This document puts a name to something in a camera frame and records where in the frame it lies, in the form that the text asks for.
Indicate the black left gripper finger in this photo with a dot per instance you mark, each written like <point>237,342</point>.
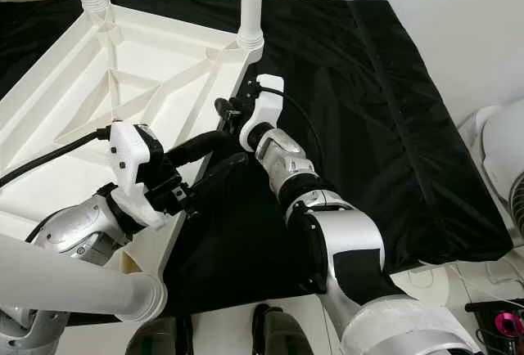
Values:
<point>196,147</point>

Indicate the white plastic table top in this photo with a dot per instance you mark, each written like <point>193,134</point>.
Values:
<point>155,52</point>

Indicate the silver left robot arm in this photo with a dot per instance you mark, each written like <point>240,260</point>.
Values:
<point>82,228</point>

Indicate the grey left robot foot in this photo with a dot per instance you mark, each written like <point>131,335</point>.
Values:
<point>160,339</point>

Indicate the grey right robot foot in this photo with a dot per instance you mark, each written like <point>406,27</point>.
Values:
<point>282,332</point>

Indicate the black metal rack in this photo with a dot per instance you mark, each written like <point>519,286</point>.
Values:
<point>495,334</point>

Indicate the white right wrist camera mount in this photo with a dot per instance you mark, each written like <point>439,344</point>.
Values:
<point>266,101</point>

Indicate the grey robot foot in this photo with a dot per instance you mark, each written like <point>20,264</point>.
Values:
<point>160,339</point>
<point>282,332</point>

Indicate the magenta vacuum cleaner part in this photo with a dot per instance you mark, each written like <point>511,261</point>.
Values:
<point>509,322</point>

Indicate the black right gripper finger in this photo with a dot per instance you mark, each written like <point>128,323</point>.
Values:
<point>227,109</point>

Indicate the black table cloth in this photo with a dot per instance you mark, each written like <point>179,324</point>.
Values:
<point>377,126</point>

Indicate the white pedestal fan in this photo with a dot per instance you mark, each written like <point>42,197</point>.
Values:
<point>503,142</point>

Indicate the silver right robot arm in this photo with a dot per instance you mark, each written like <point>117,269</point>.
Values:
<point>352,240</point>

